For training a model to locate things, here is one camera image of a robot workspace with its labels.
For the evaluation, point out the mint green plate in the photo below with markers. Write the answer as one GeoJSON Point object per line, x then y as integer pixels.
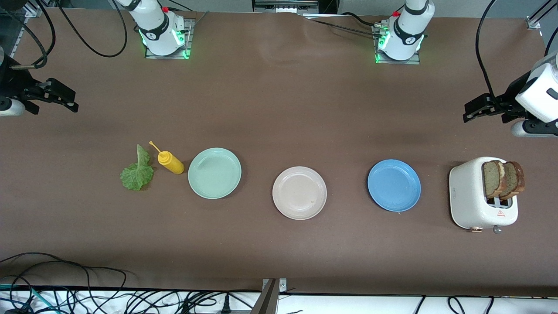
{"type": "Point", "coordinates": [214, 173]}

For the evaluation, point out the blue plate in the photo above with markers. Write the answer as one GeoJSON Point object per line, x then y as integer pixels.
{"type": "Point", "coordinates": [394, 185]}

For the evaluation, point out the metal corner bracket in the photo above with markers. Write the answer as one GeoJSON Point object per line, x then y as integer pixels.
{"type": "Point", "coordinates": [533, 22]}

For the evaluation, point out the beige plate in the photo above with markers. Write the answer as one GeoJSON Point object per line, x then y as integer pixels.
{"type": "Point", "coordinates": [299, 192]}

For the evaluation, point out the aluminium frame rail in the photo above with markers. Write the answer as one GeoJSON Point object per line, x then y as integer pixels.
{"type": "Point", "coordinates": [30, 6]}

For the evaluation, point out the aluminium profile post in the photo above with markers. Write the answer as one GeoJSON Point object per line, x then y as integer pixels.
{"type": "Point", "coordinates": [271, 298]}

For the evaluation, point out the aluminium frame bar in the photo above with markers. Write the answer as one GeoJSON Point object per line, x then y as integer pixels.
{"type": "Point", "coordinates": [285, 5]}

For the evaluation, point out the brown bread slice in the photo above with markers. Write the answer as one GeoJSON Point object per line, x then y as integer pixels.
{"type": "Point", "coordinates": [490, 179]}
{"type": "Point", "coordinates": [513, 179]}

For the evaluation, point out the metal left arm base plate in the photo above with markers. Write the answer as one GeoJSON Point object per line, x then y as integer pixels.
{"type": "Point", "coordinates": [412, 61]}

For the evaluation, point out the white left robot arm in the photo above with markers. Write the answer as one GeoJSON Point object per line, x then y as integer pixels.
{"type": "Point", "coordinates": [407, 30]}

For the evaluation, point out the yellow mustard squeeze bottle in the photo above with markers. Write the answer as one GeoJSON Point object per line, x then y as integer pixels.
{"type": "Point", "coordinates": [171, 163]}

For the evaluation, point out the green lettuce leaf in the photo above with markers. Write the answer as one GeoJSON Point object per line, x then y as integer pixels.
{"type": "Point", "coordinates": [136, 176]}

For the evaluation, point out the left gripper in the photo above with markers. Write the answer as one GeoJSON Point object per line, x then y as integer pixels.
{"type": "Point", "coordinates": [511, 99]}

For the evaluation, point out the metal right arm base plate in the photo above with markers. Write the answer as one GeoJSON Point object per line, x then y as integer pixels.
{"type": "Point", "coordinates": [152, 56]}

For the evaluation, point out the black power plug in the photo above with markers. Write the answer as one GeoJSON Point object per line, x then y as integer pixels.
{"type": "Point", "coordinates": [226, 305]}

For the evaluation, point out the white two-slot toaster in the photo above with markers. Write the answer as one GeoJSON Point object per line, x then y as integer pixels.
{"type": "Point", "coordinates": [468, 196]}

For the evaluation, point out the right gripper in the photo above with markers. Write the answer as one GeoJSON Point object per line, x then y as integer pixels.
{"type": "Point", "coordinates": [13, 86]}

